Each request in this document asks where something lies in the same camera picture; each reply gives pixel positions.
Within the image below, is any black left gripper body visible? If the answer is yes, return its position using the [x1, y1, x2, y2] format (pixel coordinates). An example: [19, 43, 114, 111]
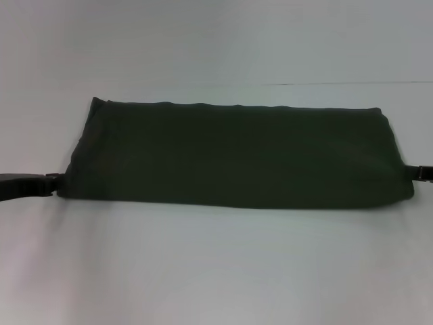
[0, 172, 49, 204]

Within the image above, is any dark green FREE t-shirt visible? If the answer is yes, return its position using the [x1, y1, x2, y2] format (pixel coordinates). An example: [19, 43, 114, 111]
[55, 96, 417, 208]

